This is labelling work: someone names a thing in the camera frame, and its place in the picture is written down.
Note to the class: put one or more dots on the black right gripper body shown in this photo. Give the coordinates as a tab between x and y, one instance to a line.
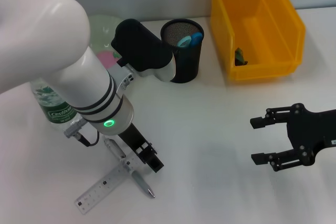
312	132

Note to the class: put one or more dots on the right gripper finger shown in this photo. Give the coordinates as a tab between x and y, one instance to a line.
258	159
258	122

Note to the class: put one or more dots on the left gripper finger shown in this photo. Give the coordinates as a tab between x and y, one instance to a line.
155	163

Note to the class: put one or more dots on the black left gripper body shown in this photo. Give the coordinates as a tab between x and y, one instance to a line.
134	137

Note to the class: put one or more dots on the green plastic wrapper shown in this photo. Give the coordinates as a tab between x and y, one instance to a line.
240	57

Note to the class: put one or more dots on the clear green-label water bottle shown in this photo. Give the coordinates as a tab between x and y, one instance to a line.
57	113

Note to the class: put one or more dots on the pink toy peach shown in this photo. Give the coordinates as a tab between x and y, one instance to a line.
105	57

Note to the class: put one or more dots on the blue teal scissors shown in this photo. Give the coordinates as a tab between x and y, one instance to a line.
183	42

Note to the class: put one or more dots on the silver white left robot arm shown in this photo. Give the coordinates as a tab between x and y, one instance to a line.
39	37

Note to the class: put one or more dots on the grey silver pen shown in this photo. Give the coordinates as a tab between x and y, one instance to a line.
143	184

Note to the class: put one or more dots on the clear plastic ruler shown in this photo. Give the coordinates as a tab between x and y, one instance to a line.
105	184

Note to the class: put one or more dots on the black mesh pen holder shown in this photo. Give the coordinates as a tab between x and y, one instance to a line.
189	64

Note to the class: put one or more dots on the pale green wavy fruit bowl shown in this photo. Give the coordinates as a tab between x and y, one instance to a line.
102	30

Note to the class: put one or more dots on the yellow plastic bin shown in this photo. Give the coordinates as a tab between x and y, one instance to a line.
262	37

